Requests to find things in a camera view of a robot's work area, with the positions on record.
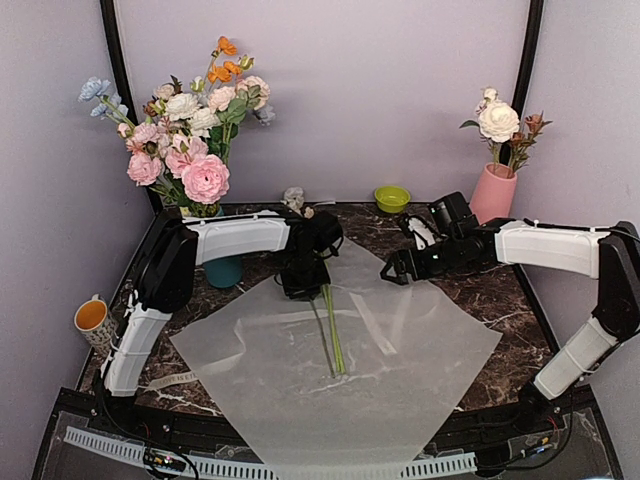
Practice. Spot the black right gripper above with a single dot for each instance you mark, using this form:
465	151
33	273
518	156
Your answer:
416	267

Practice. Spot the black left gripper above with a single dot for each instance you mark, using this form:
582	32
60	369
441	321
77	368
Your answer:
295	291

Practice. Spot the cream printed ribbon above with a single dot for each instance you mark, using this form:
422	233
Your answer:
175	381

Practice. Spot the white paper bouquet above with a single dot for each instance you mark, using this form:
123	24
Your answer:
293	199

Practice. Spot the white translucent wrapping paper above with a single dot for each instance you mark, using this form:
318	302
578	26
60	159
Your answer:
350	385

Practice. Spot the rust brown rose stem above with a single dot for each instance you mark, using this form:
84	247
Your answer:
523	140

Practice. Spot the white rose stem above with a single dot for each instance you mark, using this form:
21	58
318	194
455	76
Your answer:
495	120

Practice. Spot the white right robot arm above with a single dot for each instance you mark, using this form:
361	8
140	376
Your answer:
589	275

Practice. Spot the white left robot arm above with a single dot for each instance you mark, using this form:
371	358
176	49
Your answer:
164	267

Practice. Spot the teal cylindrical vase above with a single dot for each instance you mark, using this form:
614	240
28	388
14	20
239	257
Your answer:
224	272

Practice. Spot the pink tall vase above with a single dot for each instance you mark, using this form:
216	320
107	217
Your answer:
494	192

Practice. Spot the lime green bowl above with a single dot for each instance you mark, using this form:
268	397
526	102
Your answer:
392	199

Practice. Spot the large mixed flower arrangement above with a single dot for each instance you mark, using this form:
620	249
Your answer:
181	150

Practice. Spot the patterned mug orange inside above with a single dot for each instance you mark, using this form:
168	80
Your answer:
95	321

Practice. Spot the black front table rail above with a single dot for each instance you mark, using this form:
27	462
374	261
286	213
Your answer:
484	426

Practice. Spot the white slotted cable duct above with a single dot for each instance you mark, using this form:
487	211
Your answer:
279	463

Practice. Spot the black left frame post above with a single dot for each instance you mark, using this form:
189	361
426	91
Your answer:
116	55

